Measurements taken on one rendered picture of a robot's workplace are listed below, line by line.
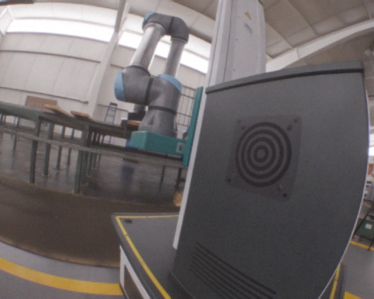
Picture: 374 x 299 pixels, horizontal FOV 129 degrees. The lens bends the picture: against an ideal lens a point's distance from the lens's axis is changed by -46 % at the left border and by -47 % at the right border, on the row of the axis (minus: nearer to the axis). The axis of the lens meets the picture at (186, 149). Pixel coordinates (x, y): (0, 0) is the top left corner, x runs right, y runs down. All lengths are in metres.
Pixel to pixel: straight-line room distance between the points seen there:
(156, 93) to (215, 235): 0.48
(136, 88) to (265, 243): 0.58
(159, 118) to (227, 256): 0.46
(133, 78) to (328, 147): 0.59
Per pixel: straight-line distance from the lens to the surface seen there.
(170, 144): 0.57
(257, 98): 0.30
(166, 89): 0.61
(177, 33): 0.88
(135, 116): 0.99
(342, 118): 0.25
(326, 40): 8.73
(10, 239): 1.20
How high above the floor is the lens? 0.68
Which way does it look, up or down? 2 degrees up
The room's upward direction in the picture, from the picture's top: 11 degrees clockwise
